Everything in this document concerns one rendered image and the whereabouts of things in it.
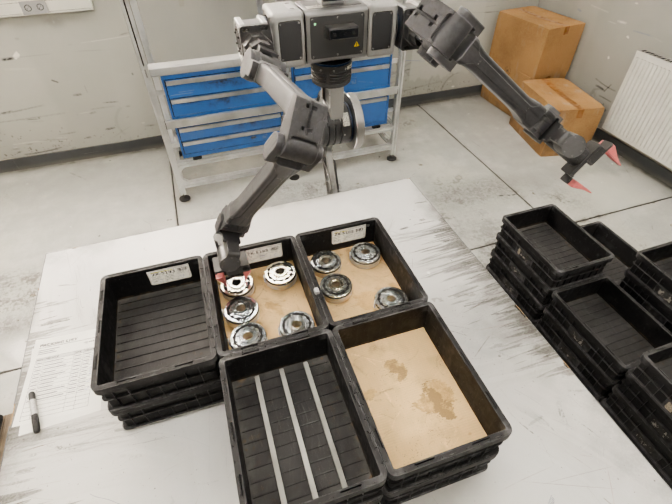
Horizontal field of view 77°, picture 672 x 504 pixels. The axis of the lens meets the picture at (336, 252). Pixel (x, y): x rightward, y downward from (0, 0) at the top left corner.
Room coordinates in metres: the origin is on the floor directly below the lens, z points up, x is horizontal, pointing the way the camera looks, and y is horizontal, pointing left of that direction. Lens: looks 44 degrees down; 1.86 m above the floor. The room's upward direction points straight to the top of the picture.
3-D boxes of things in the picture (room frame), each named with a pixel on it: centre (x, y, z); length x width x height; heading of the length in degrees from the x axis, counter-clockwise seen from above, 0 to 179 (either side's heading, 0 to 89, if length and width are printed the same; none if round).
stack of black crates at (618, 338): (1.05, -1.13, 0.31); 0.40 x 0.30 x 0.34; 19
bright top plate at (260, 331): (0.71, 0.25, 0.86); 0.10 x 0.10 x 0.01
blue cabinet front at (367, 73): (2.93, -0.06, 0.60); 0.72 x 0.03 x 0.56; 109
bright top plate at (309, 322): (0.75, 0.11, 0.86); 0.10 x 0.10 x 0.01
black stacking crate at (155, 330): (0.74, 0.51, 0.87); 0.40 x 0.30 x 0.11; 18
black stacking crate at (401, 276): (0.92, -0.06, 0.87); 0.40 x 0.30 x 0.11; 18
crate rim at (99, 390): (0.74, 0.51, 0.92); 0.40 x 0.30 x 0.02; 18
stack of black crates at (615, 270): (1.56, -1.37, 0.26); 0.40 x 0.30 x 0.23; 19
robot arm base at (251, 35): (1.25, 0.21, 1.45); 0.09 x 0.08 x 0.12; 109
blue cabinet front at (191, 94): (2.67, 0.70, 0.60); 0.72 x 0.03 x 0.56; 109
